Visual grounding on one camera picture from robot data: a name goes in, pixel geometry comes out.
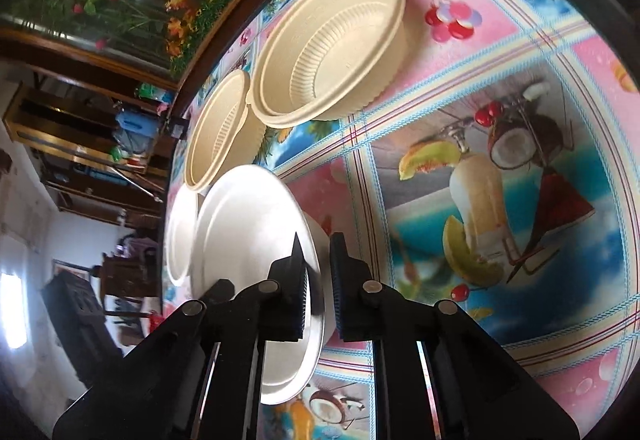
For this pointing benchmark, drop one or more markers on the black box appliance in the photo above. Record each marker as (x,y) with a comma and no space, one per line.
(80,315)

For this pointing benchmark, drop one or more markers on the green carton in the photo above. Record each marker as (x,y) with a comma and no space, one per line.
(155,93)

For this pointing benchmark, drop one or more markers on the rectangular ceiling light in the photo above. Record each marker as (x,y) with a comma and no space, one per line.
(12,310)

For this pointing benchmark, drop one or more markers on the carved wooden chair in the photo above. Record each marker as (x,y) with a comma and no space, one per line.
(127,277)

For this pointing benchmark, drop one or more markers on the white paper bowl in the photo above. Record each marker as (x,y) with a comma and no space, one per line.
(177,240)
(245,230)

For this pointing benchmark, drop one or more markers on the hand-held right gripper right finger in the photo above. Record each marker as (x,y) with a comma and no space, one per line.
(336,280)

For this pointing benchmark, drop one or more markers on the pink cloth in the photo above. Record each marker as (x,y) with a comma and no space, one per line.
(163,109)

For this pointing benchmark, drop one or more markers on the grey-blue thermos flask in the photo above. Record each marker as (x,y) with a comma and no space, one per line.
(130,142)

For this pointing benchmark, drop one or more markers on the beige ribbed plastic bowl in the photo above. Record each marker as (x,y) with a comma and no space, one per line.
(215,134)
(330,39)

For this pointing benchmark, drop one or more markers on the green packet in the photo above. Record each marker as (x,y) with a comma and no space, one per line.
(115,153)

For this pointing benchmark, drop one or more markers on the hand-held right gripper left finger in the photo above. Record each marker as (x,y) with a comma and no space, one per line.
(295,300)

